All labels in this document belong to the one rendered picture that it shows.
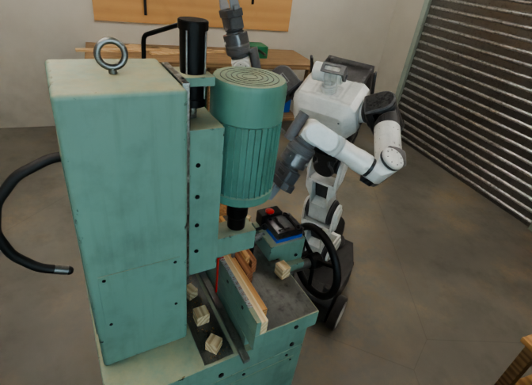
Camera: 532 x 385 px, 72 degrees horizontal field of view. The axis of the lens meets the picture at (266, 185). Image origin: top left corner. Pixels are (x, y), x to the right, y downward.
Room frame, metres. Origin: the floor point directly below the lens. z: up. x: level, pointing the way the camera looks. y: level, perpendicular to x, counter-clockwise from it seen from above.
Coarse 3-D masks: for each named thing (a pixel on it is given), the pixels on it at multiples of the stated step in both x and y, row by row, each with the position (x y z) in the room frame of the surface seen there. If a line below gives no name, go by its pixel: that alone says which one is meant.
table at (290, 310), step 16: (256, 256) 0.90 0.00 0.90; (256, 272) 0.83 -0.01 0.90; (272, 272) 0.84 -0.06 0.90; (224, 288) 0.76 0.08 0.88; (256, 288) 0.76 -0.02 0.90; (272, 288) 0.77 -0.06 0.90; (288, 288) 0.78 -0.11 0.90; (272, 304) 0.71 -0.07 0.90; (288, 304) 0.72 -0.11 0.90; (304, 304) 0.73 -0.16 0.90; (240, 320) 0.67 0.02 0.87; (272, 320) 0.66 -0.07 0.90; (288, 320) 0.66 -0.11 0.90; (304, 320) 0.68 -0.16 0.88; (256, 336) 0.60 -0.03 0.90; (272, 336) 0.63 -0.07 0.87
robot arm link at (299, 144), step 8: (304, 112) 1.06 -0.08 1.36; (296, 120) 1.05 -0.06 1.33; (304, 120) 1.05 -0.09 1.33; (312, 120) 1.06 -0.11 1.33; (288, 128) 1.05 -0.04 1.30; (296, 128) 1.04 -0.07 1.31; (304, 128) 1.03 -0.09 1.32; (288, 136) 1.03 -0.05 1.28; (304, 136) 1.02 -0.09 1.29; (288, 144) 1.03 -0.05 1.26; (296, 144) 1.01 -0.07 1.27; (304, 144) 1.01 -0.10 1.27; (312, 144) 1.02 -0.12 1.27; (304, 152) 1.00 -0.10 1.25; (312, 152) 1.01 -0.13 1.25
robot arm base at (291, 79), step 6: (282, 66) 1.49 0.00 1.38; (276, 72) 1.48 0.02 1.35; (282, 72) 1.48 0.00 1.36; (288, 72) 1.48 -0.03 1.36; (288, 78) 1.46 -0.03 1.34; (294, 78) 1.46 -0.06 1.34; (288, 84) 1.45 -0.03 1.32; (294, 84) 1.45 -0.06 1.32; (288, 90) 1.44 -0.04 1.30; (288, 96) 1.46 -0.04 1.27
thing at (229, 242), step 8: (224, 224) 0.83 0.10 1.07; (248, 224) 0.84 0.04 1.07; (224, 232) 0.79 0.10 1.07; (232, 232) 0.80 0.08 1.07; (240, 232) 0.80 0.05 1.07; (248, 232) 0.81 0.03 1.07; (224, 240) 0.77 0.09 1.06; (232, 240) 0.79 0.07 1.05; (240, 240) 0.80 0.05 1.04; (248, 240) 0.81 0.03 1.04; (224, 248) 0.77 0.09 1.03; (232, 248) 0.79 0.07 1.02; (240, 248) 0.80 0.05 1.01; (248, 248) 0.82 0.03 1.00
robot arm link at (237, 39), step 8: (240, 8) 1.33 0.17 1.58; (224, 16) 1.35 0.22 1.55; (232, 16) 1.31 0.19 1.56; (240, 16) 1.33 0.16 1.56; (224, 24) 1.37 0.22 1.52; (232, 24) 1.32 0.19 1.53; (240, 24) 1.34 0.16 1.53; (232, 32) 1.34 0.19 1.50; (240, 32) 1.35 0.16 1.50; (224, 40) 1.35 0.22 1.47; (232, 40) 1.33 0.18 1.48; (240, 40) 1.33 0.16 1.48; (248, 40) 1.36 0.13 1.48
